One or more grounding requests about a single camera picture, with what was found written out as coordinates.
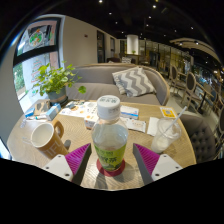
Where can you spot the group of dining chairs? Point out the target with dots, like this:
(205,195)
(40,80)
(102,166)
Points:
(190,83)

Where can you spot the dark tufted armchair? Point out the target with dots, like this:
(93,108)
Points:
(200,133)

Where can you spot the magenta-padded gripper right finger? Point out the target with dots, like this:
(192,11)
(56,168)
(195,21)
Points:
(149,160)

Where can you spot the white paper napkin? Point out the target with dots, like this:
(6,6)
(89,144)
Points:
(153,126)

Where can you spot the brown mug with white inside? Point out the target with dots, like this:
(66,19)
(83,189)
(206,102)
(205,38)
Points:
(48,141)

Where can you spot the clear green-labelled drink bottle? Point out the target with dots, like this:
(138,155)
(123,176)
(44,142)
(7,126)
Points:
(110,140)

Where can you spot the white round pillar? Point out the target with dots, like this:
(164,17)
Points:
(132,44)

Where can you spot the white printed menu sheet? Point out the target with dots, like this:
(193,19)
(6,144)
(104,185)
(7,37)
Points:
(80,109)

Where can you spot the group of ceiling spotlights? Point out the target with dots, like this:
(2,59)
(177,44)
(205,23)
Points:
(154,6)

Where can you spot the blue white card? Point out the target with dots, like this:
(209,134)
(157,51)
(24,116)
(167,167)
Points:
(30,112)

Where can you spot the grey curved sofa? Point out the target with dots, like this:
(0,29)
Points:
(96,78)

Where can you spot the flat round red coaster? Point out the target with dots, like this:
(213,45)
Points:
(110,173)

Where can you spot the wooden phone stand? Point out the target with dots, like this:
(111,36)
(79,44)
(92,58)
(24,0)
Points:
(41,106)

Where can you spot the clear plastic cup with straw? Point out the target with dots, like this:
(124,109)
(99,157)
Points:
(163,140)

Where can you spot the white printed leaflet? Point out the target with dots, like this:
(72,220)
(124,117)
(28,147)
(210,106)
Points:
(136,125)

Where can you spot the yellow square card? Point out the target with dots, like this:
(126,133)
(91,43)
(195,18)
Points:
(168,112)

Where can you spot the green potted plant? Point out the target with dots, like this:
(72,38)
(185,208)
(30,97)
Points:
(55,80)

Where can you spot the white orange flat box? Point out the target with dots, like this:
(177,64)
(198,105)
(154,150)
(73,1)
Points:
(90,121)

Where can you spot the black-framed decorated window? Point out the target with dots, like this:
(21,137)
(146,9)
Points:
(36,36)

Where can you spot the grey white zigzag cushion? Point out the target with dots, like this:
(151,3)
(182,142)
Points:
(133,81)

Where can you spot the small blue white carton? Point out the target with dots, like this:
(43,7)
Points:
(53,111)

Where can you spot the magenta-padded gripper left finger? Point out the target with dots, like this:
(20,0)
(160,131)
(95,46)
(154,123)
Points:
(76,160)

